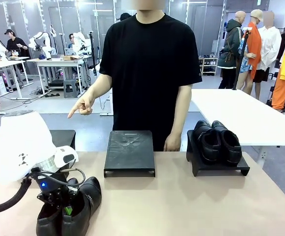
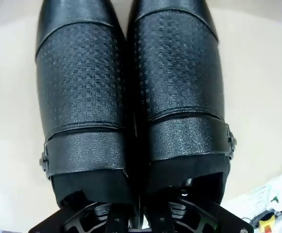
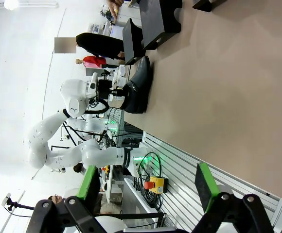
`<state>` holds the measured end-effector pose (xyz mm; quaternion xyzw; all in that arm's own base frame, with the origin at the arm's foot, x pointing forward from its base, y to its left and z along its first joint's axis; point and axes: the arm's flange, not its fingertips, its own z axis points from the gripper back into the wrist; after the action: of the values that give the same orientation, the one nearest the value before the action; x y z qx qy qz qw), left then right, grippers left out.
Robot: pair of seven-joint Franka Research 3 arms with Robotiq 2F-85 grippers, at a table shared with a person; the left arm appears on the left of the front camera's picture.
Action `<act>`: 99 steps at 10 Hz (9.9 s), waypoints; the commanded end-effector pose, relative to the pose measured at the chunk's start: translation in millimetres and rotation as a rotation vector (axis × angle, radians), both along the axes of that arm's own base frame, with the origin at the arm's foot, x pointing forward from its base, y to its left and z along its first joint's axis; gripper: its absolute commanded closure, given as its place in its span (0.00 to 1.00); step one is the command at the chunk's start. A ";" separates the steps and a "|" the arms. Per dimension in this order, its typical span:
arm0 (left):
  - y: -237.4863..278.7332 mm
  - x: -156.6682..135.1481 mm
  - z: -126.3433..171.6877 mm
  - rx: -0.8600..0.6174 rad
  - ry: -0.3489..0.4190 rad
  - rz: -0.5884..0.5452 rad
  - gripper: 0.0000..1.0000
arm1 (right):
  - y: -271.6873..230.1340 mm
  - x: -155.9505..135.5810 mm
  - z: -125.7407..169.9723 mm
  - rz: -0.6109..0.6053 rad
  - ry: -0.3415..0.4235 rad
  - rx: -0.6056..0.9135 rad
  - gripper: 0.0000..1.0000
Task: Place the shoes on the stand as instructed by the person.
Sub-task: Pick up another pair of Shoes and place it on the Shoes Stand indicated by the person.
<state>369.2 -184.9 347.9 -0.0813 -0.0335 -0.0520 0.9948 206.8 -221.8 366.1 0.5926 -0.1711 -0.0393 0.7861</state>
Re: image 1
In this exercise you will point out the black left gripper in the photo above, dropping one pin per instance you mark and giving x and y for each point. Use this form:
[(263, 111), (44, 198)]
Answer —
[(50, 183)]

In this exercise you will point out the black leather buckle shoe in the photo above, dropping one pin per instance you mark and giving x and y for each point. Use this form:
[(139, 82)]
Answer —
[(48, 221), (228, 145), (86, 204), (207, 145)]

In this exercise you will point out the person's right forearm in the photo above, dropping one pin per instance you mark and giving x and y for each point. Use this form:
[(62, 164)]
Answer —
[(100, 86)]

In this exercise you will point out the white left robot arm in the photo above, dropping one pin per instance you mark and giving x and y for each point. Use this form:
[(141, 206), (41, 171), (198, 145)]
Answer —
[(19, 145)]

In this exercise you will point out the person's left forearm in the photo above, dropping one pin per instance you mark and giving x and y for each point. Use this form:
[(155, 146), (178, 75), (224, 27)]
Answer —
[(180, 110)]

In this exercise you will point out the black shoe stand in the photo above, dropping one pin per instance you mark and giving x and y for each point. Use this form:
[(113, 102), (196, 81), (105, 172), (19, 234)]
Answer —
[(129, 152), (221, 168), (64, 138)]

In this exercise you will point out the person's black t-shirt torso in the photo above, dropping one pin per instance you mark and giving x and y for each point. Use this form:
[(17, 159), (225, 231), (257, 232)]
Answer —
[(147, 73)]

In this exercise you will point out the seated person with glasses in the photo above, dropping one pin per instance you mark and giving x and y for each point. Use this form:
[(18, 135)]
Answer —
[(71, 40)]

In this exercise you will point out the person in black cap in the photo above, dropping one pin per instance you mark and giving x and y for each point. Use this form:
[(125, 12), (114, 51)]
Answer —
[(16, 45)]

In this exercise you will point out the person's right hand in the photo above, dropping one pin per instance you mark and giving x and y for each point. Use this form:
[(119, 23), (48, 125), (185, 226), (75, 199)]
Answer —
[(84, 105)]

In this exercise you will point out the person's left hand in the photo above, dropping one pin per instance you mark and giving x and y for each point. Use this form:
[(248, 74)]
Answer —
[(173, 143)]

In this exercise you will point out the grey step stool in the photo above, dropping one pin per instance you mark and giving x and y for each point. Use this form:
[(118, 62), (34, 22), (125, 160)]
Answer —
[(71, 88)]

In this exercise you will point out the white lab desk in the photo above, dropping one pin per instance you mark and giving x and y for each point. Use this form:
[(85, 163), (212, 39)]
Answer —
[(59, 61), (7, 61)]

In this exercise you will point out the flat cardboard box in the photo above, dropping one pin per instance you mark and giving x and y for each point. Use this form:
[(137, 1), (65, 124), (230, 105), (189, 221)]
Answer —
[(71, 58)]

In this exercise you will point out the large white table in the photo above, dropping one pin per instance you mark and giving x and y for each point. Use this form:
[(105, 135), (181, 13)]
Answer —
[(243, 118)]

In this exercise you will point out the white shoe rack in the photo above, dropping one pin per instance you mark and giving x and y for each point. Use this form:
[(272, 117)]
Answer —
[(207, 65)]

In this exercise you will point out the black tripod pole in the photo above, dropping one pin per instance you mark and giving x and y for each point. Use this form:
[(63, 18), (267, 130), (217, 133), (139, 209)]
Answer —
[(240, 59)]

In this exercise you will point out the mannequin in dark green jacket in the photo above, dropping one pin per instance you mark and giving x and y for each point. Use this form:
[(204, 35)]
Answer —
[(231, 44)]

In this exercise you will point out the mannequin in orange shirt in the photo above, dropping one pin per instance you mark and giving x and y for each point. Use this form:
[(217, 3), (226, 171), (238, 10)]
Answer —
[(253, 44)]

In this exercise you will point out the black camera stand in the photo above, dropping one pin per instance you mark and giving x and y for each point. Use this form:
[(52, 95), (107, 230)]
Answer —
[(91, 49)]

